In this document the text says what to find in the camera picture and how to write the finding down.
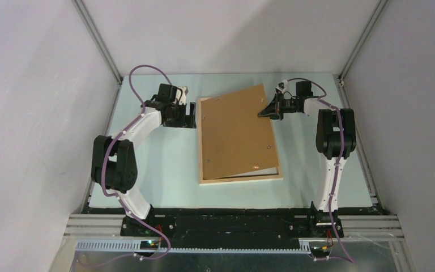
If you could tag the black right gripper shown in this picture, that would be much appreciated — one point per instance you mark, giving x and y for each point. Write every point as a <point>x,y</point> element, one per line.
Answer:
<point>274,109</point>

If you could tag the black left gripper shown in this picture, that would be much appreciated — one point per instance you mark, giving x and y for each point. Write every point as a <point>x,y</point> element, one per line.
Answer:
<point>187,121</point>

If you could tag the brown backing board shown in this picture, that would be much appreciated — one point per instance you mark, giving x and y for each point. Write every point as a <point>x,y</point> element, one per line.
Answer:
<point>234,139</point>

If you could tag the printed photo with white border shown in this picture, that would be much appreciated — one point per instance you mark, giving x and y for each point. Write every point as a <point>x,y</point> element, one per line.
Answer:
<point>260,172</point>

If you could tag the light wooden picture frame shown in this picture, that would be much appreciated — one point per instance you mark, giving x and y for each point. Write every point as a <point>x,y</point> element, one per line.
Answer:
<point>235,180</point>

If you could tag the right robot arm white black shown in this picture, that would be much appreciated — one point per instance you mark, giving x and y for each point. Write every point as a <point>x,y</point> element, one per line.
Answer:
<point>335,140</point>

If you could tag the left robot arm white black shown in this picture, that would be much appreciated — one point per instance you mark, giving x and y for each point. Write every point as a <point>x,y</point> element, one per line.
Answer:
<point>114,164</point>

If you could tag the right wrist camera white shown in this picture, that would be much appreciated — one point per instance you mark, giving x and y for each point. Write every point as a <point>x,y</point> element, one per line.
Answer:
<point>281,87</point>

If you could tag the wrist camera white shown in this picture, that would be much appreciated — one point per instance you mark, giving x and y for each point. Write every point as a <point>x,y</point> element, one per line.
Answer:
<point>182,91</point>
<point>281,87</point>

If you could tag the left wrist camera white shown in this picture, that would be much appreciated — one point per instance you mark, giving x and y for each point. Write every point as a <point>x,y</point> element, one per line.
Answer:
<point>182,91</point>

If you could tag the right aluminium corner rail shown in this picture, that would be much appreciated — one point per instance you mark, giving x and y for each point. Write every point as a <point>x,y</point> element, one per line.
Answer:
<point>363,37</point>

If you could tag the aluminium corner rail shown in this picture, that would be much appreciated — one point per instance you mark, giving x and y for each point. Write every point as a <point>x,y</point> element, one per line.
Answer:
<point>97,38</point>
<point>363,37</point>

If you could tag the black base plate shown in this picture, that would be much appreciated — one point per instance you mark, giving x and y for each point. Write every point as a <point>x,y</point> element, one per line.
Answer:
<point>234,229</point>

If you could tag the front aluminium rail frame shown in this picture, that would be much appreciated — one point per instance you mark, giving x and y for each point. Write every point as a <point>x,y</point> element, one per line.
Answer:
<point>102,231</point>

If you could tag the left aluminium corner rail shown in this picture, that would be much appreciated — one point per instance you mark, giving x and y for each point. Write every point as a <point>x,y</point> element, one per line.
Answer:
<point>97,38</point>

